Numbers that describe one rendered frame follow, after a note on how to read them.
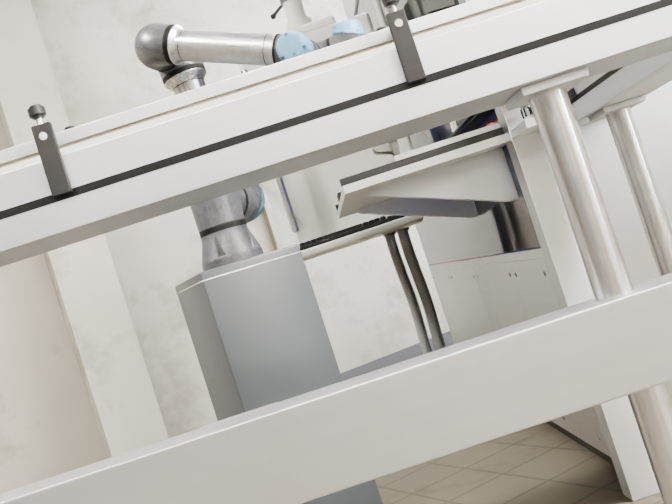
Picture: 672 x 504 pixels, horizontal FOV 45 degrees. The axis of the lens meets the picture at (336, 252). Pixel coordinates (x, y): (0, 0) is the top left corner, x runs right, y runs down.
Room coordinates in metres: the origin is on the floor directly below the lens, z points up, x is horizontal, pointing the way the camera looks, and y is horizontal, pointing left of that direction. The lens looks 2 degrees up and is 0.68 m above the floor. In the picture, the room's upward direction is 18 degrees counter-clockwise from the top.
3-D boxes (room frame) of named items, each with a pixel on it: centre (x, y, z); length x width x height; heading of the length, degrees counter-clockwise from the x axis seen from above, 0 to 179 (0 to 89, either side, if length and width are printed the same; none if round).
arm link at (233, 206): (1.94, 0.24, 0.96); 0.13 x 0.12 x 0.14; 163
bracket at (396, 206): (2.43, -0.27, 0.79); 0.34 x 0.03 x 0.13; 92
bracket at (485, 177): (1.93, -0.29, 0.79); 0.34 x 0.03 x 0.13; 92
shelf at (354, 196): (2.18, -0.29, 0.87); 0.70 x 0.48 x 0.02; 2
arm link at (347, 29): (1.94, -0.19, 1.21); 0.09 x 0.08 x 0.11; 73
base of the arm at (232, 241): (1.94, 0.24, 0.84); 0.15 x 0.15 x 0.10
